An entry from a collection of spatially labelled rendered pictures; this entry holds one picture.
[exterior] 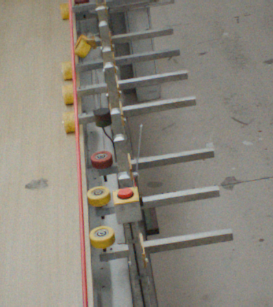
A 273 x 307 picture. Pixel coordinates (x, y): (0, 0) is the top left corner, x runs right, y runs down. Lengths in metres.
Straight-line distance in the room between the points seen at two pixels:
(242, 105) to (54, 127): 2.13
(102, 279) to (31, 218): 0.34
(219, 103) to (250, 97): 0.20
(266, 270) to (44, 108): 1.24
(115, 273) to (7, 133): 0.80
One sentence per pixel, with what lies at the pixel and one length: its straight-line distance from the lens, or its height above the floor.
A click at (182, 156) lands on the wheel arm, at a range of 3.26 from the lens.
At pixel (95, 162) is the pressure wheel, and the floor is 0.90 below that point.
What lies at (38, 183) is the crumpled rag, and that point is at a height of 0.91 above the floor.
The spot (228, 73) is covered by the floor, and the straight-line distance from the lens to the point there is 5.88.
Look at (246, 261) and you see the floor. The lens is 4.12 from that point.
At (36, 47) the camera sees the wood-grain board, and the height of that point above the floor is 0.90.
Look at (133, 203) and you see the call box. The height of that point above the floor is 1.21.
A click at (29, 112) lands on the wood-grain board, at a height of 0.90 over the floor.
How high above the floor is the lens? 2.49
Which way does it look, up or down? 30 degrees down
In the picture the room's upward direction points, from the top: 9 degrees counter-clockwise
